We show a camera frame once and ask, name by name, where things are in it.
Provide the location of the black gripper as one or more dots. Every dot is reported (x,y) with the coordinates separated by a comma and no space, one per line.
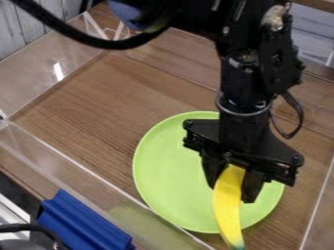
(237,138)

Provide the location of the yellow toy banana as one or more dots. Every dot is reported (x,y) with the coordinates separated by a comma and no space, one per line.
(225,203)

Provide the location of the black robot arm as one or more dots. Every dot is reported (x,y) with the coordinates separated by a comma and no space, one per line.
(260,68)

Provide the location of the green round plate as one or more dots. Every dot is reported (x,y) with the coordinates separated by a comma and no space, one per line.
(168,176)

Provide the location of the blue plastic block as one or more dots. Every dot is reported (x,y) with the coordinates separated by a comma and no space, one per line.
(81,228)

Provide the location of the clear acrylic tray wall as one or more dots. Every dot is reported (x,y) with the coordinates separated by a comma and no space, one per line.
(42,170)

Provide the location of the clear acrylic corner bracket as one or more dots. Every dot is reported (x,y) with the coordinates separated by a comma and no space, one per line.
(109,33)

